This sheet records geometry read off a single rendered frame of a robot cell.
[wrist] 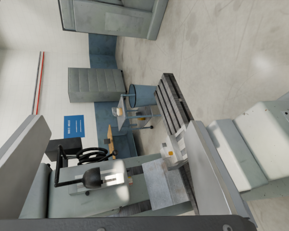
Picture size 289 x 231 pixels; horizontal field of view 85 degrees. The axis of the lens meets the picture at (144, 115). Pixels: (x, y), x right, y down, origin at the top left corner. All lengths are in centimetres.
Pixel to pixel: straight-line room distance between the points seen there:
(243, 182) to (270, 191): 80
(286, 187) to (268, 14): 136
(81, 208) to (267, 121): 84
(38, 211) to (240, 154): 84
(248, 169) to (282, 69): 102
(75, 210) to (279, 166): 83
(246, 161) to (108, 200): 63
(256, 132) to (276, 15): 115
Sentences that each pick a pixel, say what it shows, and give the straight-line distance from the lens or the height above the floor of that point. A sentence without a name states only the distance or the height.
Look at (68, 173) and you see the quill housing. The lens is 76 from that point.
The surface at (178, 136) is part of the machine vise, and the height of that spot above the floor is 101.
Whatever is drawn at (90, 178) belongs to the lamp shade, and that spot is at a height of 147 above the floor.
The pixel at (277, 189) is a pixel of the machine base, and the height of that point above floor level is 20.
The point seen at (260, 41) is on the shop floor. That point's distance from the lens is 183.
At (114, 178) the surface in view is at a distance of 71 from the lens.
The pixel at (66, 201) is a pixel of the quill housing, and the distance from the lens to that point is 74.
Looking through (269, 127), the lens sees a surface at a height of 74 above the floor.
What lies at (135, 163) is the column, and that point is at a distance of 127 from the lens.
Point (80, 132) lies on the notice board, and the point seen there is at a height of 170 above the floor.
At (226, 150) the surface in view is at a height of 86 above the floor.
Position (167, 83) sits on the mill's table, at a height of 94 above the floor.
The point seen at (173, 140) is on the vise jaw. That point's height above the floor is 102.
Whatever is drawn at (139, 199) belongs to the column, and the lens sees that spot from 123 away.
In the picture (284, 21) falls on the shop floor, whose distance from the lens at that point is 177.
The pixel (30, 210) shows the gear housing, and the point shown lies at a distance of 73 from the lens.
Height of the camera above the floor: 147
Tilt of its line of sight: 20 degrees down
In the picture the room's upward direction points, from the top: 94 degrees counter-clockwise
